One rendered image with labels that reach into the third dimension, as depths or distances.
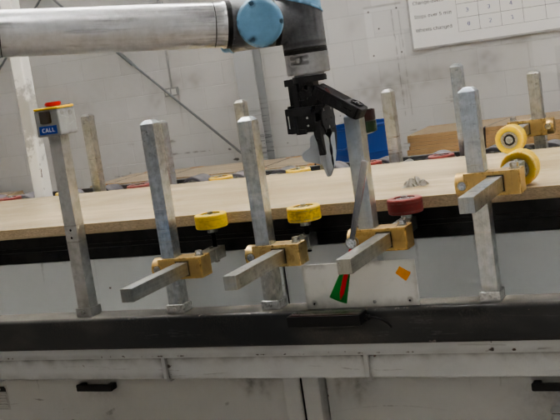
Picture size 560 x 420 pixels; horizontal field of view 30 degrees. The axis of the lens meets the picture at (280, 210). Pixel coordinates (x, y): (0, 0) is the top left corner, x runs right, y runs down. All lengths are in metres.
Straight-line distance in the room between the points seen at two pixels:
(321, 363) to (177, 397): 0.60
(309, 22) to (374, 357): 0.75
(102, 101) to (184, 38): 8.97
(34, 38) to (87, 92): 9.07
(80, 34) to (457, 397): 1.25
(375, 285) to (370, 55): 7.50
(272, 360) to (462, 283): 0.47
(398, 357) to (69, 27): 1.00
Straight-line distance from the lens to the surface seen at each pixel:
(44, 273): 2.95
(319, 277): 2.30
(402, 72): 9.61
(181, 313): 2.48
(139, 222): 2.73
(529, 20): 9.33
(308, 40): 2.13
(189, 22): 1.95
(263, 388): 2.74
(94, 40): 1.94
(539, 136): 3.23
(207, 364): 2.52
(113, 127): 10.89
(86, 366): 2.71
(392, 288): 2.25
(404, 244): 2.21
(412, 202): 2.34
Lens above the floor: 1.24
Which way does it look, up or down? 8 degrees down
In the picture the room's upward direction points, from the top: 8 degrees counter-clockwise
